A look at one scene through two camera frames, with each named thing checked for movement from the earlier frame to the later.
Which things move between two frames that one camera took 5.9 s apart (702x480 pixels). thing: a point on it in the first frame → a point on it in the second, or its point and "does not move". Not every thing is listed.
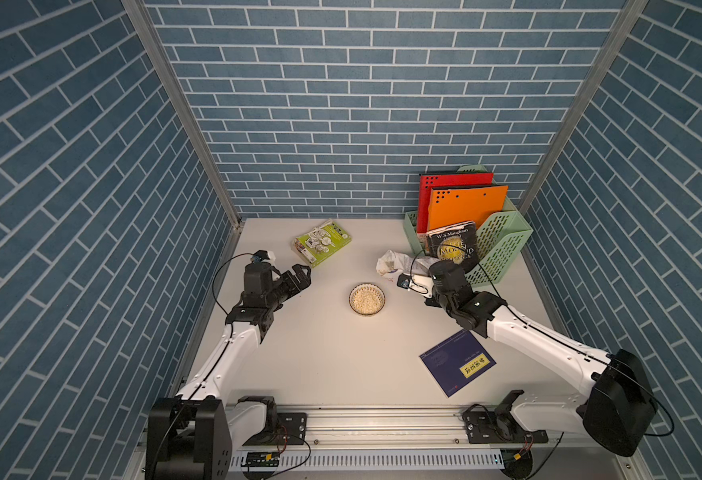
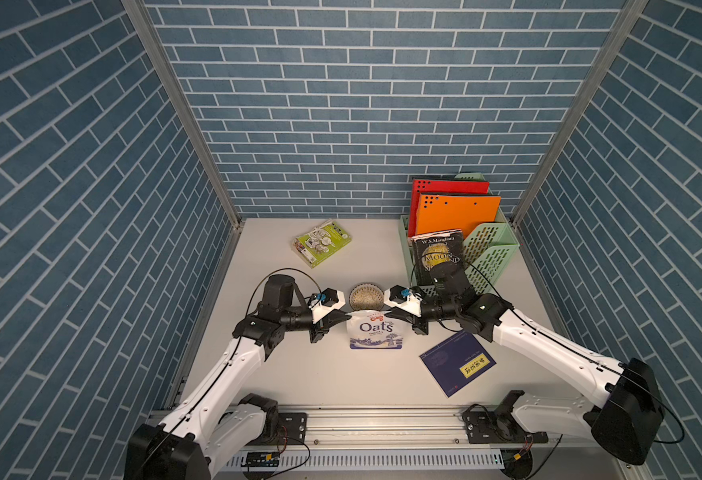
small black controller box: x=262 y=459 does not move
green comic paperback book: x=322 y=241 does not move
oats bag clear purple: x=392 y=261 → x=373 y=330
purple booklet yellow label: x=457 y=361 does not move
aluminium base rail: x=396 y=429 does not move
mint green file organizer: x=411 y=227 → x=489 y=249
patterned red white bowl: x=366 y=298 does not move
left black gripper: x=294 y=287 → x=319 y=325
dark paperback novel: x=455 y=244 does not move
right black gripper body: x=430 y=292 → x=431 y=310
